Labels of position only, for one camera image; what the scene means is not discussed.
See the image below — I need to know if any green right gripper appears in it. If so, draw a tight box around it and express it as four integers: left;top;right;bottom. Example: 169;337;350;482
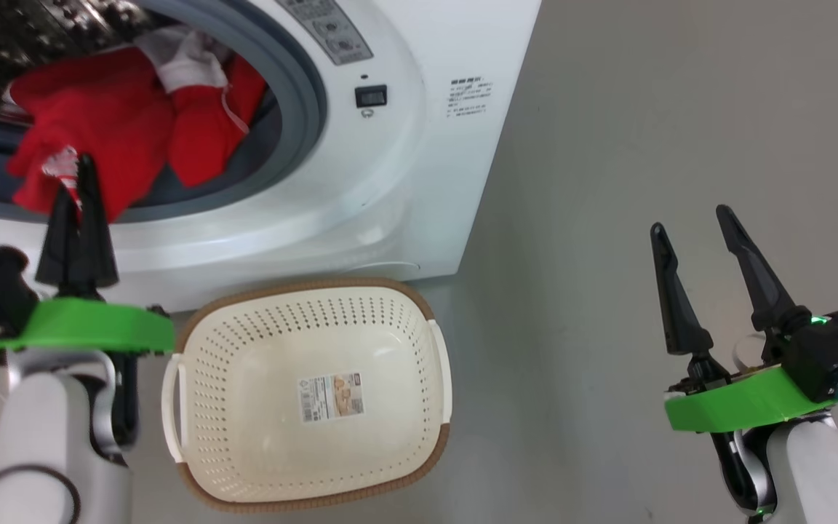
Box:
649;205;838;434

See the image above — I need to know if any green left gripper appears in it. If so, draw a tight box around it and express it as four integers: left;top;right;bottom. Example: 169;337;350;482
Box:
0;154;177;357

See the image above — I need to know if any red and white garment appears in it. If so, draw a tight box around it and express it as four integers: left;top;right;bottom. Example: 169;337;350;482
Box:
3;28;269;223

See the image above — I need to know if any paper basket label sticker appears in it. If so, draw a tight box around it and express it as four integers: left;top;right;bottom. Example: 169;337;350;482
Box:
297;372;366;425

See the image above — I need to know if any cream perforated laundry basket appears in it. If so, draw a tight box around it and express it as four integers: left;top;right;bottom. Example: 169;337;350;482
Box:
161;277;455;515

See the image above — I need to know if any white front-load washing machine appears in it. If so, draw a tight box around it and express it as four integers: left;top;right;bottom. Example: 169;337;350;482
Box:
0;0;542;315

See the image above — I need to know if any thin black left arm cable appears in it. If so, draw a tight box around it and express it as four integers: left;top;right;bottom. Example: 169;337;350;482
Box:
0;428;83;524

